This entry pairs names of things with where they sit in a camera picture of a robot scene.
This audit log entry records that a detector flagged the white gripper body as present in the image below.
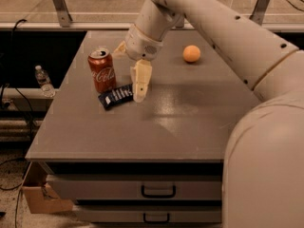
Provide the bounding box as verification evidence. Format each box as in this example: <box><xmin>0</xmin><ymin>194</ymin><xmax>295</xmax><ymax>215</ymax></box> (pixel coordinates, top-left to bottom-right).
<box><xmin>124</xmin><ymin>25</ymin><xmax>162</xmax><ymax>61</ymax></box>

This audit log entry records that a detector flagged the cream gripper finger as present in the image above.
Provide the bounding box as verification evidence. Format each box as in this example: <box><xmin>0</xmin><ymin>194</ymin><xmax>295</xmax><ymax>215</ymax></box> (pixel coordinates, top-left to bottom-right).
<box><xmin>130</xmin><ymin>59</ymin><xmax>152</xmax><ymax>103</ymax></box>
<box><xmin>112</xmin><ymin>41</ymin><xmax>126</xmax><ymax>57</ymax></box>

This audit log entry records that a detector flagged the dark blue rxbar wrapper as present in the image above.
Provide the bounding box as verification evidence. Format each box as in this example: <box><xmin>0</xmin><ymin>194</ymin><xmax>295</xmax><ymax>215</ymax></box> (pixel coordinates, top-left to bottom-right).
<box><xmin>98</xmin><ymin>84</ymin><xmax>133</xmax><ymax>110</ymax></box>

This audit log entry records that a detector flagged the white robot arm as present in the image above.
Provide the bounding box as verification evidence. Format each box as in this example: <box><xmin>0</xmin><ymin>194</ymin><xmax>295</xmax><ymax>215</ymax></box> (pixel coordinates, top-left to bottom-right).
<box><xmin>120</xmin><ymin>0</ymin><xmax>304</xmax><ymax>228</ymax></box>

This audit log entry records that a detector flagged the red coca-cola can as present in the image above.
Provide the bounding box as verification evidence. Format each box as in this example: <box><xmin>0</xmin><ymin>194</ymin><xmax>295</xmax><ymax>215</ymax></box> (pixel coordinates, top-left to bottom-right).
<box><xmin>87</xmin><ymin>47</ymin><xmax>116</xmax><ymax>93</ymax></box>

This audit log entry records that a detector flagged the orange fruit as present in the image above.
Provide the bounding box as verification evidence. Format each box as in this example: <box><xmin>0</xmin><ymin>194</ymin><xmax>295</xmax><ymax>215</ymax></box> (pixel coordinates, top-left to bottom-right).
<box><xmin>182</xmin><ymin>45</ymin><xmax>200</xmax><ymax>63</ymax></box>

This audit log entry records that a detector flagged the clear plastic water bottle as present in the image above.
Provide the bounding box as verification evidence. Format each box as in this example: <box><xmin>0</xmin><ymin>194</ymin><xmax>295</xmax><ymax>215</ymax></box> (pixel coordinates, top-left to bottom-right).
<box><xmin>35</xmin><ymin>66</ymin><xmax>55</xmax><ymax>98</ymax></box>

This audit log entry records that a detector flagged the grey drawer cabinet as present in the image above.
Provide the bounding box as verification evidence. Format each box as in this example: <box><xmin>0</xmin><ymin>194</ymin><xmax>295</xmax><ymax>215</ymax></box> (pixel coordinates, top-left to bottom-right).
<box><xmin>27</xmin><ymin>30</ymin><xmax>257</xmax><ymax>228</ymax></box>

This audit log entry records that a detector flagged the upper grey drawer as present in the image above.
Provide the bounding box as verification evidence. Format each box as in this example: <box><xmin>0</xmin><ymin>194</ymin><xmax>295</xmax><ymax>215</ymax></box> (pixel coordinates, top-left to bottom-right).
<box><xmin>47</xmin><ymin>175</ymin><xmax>221</xmax><ymax>200</ymax></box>

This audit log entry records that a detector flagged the grey drawer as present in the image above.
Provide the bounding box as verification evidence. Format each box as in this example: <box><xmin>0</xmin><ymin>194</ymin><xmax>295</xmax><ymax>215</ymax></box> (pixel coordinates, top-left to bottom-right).
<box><xmin>47</xmin><ymin>175</ymin><xmax>221</xmax><ymax>200</ymax></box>
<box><xmin>73</xmin><ymin>205</ymin><xmax>221</xmax><ymax>224</ymax></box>

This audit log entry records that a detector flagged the lower grey drawer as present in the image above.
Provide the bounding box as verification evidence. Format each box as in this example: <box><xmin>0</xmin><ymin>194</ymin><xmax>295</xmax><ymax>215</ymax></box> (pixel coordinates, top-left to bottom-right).
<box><xmin>73</xmin><ymin>205</ymin><xmax>221</xmax><ymax>224</ymax></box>

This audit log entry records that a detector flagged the brown cardboard box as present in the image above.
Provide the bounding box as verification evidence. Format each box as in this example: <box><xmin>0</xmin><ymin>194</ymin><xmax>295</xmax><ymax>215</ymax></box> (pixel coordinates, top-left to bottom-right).
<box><xmin>22</xmin><ymin>162</ymin><xmax>73</xmax><ymax>214</ymax></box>

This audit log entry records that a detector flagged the left metal railing bracket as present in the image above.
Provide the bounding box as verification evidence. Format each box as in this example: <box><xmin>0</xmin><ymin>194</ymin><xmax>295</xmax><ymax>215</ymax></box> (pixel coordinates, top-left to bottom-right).
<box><xmin>52</xmin><ymin>0</ymin><xmax>72</xmax><ymax>28</ymax></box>

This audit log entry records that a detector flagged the black cable on left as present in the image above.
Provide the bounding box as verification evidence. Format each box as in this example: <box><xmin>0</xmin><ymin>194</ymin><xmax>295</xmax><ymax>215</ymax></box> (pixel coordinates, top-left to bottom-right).
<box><xmin>0</xmin><ymin>18</ymin><xmax>39</xmax><ymax>228</ymax></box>

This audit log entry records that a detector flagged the black upper drawer handle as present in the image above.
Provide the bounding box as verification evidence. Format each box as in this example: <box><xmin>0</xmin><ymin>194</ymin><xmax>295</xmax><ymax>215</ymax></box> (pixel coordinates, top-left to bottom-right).
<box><xmin>141</xmin><ymin>185</ymin><xmax>177</xmax><ymax>199</ymax></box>

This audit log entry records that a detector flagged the black drawer handle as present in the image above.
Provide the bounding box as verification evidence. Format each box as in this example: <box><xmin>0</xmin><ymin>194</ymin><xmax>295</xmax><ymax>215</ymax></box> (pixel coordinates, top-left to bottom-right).
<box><xmin>142</xmin><ymin>213</ymin><xmax>170</xmax><ymax>224</ymax></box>
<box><xmin>141</xmin><ymin>185</ymin><xmax>177</xmax><ymax>199</ymax></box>

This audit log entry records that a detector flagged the right metal railing bracket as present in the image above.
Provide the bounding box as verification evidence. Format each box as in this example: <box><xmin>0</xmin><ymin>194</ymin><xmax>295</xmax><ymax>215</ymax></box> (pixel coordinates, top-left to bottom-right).
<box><xmin>250</xmin><ymin>0</ymin><xmax>270</xmax><ymax>25</ymax></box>

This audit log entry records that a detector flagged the black lower drawer handle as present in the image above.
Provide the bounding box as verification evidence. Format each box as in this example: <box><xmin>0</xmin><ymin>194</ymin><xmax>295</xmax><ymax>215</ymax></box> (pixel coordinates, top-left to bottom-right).
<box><xmin>142</xmin><ymin>213</ymin><xmax>170</xmax><ymax>224</ymax></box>

